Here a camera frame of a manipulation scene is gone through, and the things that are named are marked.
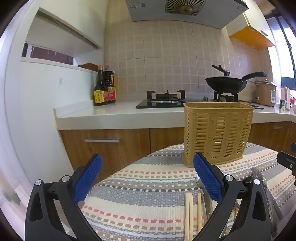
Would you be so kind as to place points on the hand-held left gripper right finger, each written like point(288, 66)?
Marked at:
point(208, 176)

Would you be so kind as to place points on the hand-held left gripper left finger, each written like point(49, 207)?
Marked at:
point(89, 176)

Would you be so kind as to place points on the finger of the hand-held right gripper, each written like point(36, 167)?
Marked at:
point(286, 162)

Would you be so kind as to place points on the slotted metal spoon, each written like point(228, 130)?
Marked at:
point(260, 175)

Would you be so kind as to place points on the yellow plastic utensil basket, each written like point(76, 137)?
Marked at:
point(217, 113)

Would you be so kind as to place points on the wooden base cabinet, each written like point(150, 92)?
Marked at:
point(129, 150)

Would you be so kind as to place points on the patterned mug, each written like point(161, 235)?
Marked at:
point(282, 104)

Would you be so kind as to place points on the striped woven table mat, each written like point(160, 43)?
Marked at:
point(150, 185)

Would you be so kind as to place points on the white kitchen counter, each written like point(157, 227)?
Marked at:
point(104, 113)

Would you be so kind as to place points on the white electric kettle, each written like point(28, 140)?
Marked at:
point(286, 95)

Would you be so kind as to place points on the beige rice cooker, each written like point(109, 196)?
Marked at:
point(266, 92)

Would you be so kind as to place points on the dark soy sauce bottle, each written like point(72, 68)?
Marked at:
point(100, 92)

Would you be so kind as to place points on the black gas stove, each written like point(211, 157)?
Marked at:
point(161, 104)

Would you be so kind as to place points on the red label sauce bottle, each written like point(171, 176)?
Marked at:
point(111, 92)

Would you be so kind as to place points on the black wok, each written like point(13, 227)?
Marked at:
point(224, 84)

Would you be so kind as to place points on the wooden cutting board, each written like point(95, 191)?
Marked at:
point(89, 66)

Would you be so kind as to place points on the range hood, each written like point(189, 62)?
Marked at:
point(185, 11)

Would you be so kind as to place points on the orange wall cabinet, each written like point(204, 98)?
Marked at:
point(252, 37)

